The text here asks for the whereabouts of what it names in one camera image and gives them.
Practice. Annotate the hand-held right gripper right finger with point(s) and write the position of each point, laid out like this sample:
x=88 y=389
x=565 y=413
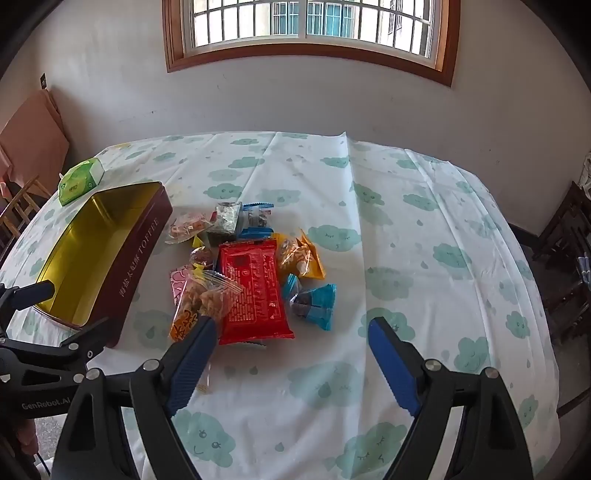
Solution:
x=392 y=364

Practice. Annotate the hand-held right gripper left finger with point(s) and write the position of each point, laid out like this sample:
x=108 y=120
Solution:
x=194 y=364

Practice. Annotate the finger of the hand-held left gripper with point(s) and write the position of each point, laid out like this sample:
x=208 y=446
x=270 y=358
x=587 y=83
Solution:
x=27 y=295
x=90 y=334

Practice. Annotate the orange printed snack packet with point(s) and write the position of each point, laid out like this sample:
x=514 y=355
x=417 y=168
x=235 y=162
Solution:
x=203 y=300

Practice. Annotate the pink snack packet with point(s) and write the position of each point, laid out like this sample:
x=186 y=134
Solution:
x=178 y=284

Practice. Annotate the red metal tin box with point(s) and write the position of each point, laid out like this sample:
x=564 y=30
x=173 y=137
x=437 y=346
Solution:
x=92 y=240

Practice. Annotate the large red snack packet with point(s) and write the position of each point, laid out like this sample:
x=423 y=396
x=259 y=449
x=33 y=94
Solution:
x=251 y=290

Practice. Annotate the blue snack packet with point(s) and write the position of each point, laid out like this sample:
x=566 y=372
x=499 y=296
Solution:
x=318 y=304
x=290 y=286

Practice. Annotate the clear packet of coated nuts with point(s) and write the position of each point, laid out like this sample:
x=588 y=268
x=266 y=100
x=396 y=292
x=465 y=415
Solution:
x=187 y=227

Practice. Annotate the clear packet of dark seeds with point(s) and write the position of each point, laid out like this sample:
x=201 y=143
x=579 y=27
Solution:
x=224 y=226

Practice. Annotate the dark blue wafer packet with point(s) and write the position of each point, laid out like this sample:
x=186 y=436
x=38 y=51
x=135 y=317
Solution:
x=256 y=221

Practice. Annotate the wooden stool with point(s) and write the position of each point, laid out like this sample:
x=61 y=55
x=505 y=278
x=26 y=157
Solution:
x=23 y=198

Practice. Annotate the green tissue pack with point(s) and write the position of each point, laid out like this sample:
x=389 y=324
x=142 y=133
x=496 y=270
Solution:
x=81 y=182

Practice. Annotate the pink cloth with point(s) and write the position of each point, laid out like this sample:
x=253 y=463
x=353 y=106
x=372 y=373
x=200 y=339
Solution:
x=32 y=138

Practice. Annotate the dark wooden chair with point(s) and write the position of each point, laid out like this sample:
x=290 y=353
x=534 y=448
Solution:
x=563 y=240

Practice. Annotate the small black wall plate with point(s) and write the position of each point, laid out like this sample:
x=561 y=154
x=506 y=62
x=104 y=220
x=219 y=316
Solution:
x=43 y=82

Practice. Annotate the wooden picture frame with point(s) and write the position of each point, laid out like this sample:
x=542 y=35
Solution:
x=304 y=50

